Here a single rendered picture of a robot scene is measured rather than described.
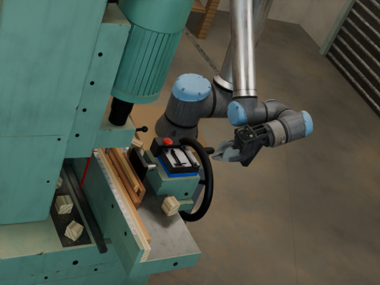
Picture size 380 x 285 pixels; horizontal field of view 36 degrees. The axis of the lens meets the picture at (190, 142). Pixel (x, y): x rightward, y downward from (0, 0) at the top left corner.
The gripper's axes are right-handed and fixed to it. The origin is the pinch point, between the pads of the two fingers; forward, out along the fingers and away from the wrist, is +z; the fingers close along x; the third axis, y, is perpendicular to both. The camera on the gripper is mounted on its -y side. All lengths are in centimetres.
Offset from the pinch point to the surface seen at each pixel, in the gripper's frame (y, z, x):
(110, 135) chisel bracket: 27.5, 35.6, 2.0
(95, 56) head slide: 58, 38, 5
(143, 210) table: 10.5, 32.8, 17.9
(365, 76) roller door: -170, -239, -168
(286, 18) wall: -182, -235, -286
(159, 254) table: 11, 35, 34
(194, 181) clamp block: 8.6, 14.1, 12.8
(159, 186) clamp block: 11.2, 25.5, 12.1
